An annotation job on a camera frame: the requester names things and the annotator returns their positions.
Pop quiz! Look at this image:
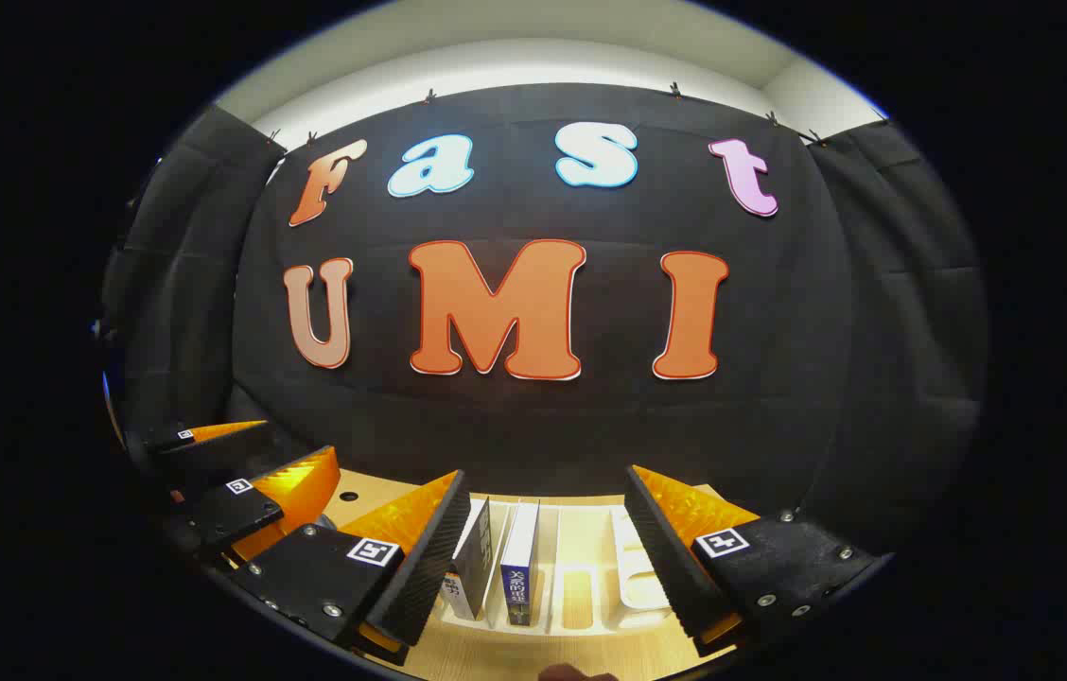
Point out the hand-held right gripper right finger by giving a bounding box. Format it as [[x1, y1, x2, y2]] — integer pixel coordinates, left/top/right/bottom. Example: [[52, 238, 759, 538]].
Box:
[[623, 463, 880, 658]]

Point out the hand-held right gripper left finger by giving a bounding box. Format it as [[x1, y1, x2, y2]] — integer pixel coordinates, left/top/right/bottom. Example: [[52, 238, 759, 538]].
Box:
[[229, 468, 473, 668]]

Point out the black and white book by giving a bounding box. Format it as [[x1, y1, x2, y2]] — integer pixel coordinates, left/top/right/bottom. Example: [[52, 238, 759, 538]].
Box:
[[442, 498, 494, 622]]

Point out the white bookshelf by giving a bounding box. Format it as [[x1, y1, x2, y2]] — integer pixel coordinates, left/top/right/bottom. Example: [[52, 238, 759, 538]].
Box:
[[439, 492, 714, 637]]

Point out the blue spine book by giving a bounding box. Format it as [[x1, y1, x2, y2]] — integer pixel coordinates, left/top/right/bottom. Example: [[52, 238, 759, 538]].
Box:
[[499, 499, 541, 627]]

